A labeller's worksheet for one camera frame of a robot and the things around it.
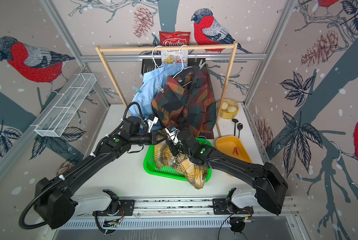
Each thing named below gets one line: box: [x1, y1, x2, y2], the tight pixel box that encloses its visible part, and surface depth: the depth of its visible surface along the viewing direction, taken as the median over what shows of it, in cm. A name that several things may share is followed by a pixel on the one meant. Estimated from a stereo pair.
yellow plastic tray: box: [215, 135, 253, 163], surface depth 95 cm
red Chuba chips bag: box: [159, 31, 191, 53], surface depth 87 cm
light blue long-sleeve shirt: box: [129, 62, 189, 131], surface depth 73 cm
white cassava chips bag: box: [161, 49, 189, 64], surface depth 87 cm
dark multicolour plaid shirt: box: [152, 66, 217, 139], surface depth 90 cm
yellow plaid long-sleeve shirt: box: [154, 141, 208, 190], surface depth 77 cm
